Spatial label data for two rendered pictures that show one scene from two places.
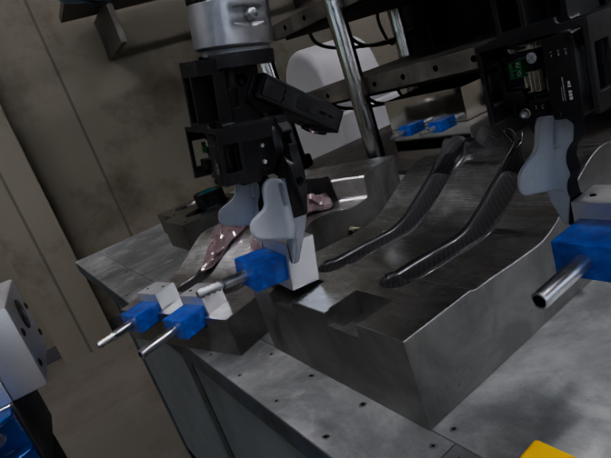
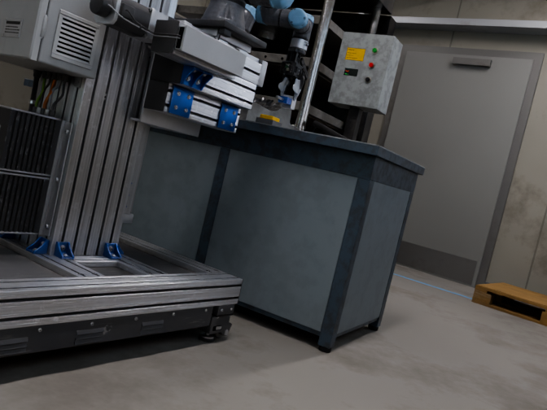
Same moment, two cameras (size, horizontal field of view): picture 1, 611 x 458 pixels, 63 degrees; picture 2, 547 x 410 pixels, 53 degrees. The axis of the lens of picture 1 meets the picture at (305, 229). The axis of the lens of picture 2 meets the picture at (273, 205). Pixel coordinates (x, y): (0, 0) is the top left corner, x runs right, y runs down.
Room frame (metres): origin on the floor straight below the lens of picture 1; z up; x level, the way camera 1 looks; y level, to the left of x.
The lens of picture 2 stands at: (-1.76, 1.02, 0.63)
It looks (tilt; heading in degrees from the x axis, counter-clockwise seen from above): 4 degrees down; 328
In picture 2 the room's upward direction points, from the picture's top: 13 degrees clockwise
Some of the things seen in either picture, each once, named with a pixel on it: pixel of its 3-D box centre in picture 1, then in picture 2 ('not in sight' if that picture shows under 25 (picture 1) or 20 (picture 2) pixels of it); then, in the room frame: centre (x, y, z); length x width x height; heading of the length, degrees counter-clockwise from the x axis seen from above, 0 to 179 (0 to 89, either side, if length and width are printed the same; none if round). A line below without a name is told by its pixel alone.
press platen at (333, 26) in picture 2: not in sight; (273, 32); (1.57, -0.71, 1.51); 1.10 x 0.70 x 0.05; 30
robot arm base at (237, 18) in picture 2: not in sight; (225, 15); (-0.01, 0.30, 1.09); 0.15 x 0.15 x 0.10
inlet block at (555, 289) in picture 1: (590, 255); (283, 99); (0.31, -0.18, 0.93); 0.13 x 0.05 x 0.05; 120
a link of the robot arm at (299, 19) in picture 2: not in sight; (295, 19); (0.26, -0.12, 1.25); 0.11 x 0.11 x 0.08; 47
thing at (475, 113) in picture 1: (482, 100); not in sight; (1.45, -0.62, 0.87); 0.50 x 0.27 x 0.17; 120
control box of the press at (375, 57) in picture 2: not in sight; (342, 166); (0.75, -0.91, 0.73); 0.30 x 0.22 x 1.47; 30
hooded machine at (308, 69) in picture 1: (347, 142); not in sight; (3.20, -0.44, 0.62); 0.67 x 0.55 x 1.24; 24
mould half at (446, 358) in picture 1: (468, 225); (253, 112); (0.58, -0.20, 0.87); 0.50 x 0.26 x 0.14; 120
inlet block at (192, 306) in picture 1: (180, 325); not in sight; (0.61, 0.20, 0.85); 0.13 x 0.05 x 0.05; 137
